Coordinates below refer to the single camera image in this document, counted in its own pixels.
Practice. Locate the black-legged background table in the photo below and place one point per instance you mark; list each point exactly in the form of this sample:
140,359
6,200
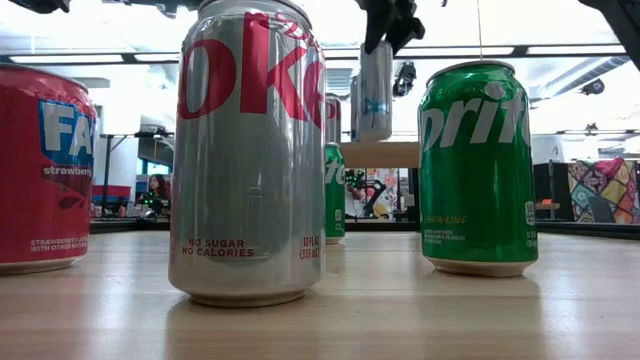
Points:
106,165

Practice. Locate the seated person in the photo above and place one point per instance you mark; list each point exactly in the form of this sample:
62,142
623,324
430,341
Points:
157,192

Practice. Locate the colourful poster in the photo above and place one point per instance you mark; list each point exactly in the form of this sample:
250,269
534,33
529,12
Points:
390,180

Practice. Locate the silver ventilation duct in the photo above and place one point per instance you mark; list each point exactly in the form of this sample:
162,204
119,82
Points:
565,85

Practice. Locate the black ceiling-mounted device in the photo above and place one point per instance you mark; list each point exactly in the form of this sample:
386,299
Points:
404,77

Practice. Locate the wooden shelf black metal legs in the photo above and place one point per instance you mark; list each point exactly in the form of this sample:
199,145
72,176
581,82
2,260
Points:
380,155

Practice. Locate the black aluminium frame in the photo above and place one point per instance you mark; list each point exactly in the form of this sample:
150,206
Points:
590,230

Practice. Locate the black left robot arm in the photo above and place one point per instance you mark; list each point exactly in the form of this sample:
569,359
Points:
40,5

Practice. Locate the colourful patchwork quilt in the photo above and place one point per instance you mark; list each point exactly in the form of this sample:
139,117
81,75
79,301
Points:
605,190

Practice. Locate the green Sprite can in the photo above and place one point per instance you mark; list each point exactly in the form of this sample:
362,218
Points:
475,190
335,200

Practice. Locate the silver Diet Coke can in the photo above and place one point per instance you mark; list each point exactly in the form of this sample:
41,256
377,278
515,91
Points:
245,175
333,120

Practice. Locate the red Fanta strawberry can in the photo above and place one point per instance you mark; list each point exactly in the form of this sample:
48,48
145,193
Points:
30,200

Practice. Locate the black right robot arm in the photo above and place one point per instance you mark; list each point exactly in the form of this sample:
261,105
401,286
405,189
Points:
622,25

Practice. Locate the slim Celsius Arctic Vibe can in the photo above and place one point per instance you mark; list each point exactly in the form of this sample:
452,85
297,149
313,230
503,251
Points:
375,100
354,110

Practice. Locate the white ceiling air vent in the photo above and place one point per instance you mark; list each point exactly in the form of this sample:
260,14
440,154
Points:
340,80

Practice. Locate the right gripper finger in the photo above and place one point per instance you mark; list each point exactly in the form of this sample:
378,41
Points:
407,25
377,25

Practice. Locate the black ceiling dome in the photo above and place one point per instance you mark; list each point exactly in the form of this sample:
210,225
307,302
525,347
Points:
593,86

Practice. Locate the black background robot arm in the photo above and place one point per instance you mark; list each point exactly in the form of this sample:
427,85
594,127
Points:
372,192

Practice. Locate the black background cabinet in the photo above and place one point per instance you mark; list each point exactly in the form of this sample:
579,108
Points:
550,185

